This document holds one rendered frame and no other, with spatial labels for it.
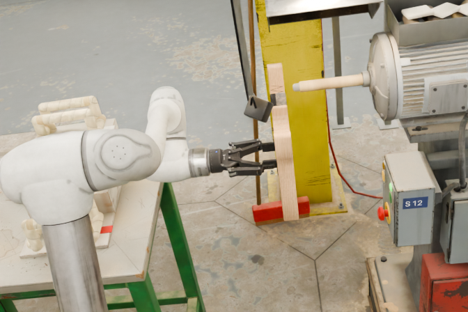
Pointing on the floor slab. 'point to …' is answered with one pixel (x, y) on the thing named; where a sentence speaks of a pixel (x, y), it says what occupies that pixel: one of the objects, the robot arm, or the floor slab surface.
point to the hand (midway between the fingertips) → (275, 154)
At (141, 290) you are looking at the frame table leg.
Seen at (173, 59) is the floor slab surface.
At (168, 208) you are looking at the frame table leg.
